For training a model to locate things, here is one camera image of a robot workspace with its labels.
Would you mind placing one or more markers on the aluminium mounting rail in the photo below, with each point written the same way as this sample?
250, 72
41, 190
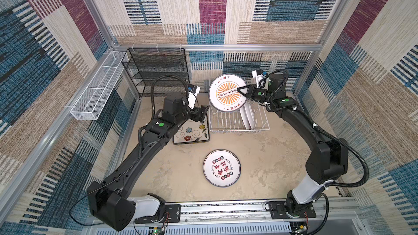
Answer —
340, 216

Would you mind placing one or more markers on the black wire shelf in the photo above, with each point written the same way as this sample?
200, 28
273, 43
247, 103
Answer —
144, 65

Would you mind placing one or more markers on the white wire dish rack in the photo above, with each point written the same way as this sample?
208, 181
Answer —
232, 122

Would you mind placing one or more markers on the white round plate three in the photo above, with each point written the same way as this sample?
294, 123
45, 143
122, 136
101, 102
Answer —
244, 117

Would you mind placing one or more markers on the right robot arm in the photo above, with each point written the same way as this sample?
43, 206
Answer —
328, 159

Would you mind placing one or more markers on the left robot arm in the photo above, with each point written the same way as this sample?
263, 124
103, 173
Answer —
109, 200

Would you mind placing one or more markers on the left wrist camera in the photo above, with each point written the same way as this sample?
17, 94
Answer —
193, 91

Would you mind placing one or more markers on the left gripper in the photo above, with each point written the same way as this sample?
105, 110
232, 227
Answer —
199, 114

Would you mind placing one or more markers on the white mesh wall basket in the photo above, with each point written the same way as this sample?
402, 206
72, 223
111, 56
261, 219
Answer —
93, 99

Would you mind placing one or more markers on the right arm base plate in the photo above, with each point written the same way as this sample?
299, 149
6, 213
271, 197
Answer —
290, 210

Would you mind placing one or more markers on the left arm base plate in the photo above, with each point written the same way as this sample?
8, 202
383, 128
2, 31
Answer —
168, 213

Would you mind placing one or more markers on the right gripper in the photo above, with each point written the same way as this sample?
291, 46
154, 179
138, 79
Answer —
250, 93

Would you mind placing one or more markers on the white round plate two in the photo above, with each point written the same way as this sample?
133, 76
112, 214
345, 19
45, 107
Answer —
223, 94

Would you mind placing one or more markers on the white round plate four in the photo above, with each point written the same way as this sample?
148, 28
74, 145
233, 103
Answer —
251, 120

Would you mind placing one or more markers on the white round plate one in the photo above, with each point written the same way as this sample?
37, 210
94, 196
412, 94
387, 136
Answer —
221, 168

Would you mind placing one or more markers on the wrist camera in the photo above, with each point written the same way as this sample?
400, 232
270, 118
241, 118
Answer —
260, 78
193, 91

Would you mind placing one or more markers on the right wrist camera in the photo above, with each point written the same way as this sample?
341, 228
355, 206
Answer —
260, 78

